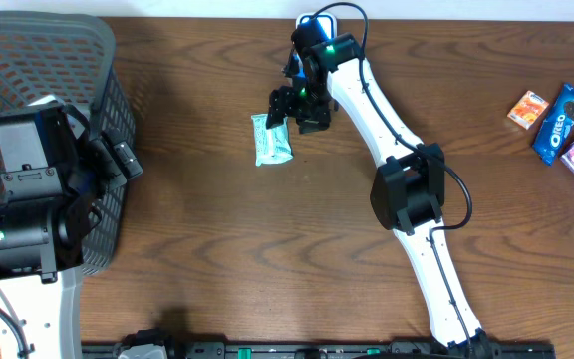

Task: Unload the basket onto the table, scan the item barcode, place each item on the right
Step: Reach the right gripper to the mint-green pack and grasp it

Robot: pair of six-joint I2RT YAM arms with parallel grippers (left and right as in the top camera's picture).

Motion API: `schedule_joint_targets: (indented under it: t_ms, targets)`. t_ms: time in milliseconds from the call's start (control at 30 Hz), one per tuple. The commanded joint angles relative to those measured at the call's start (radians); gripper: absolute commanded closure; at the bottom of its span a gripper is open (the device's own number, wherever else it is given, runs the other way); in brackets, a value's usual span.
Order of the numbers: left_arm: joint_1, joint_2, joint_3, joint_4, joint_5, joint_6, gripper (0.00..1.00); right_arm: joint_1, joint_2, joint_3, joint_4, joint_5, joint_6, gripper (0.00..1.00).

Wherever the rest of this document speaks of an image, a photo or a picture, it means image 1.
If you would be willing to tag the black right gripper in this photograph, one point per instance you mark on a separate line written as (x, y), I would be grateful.
(283, 103)

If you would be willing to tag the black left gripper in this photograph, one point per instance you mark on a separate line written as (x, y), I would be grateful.
(106, 154)

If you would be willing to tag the green wet wipes pack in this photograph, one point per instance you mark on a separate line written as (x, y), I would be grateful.
(272, 146)

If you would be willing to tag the orange tissue pack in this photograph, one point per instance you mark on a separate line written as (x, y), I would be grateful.
(527, 110)

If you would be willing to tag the blue Oreo cookie pack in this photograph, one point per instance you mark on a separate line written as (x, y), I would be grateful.
(556, 127)

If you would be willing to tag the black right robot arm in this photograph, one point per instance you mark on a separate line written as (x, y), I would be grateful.
(408, 190)

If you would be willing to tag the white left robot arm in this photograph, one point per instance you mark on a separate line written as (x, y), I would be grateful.
(41, 258)

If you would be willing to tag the white barcode scanner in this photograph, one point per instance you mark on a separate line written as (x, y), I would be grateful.
(327, 21)

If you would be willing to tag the grey plastic basket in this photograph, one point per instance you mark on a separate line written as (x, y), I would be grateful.
(71, 58)

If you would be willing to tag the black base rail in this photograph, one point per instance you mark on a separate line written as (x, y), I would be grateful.
(158, 344)

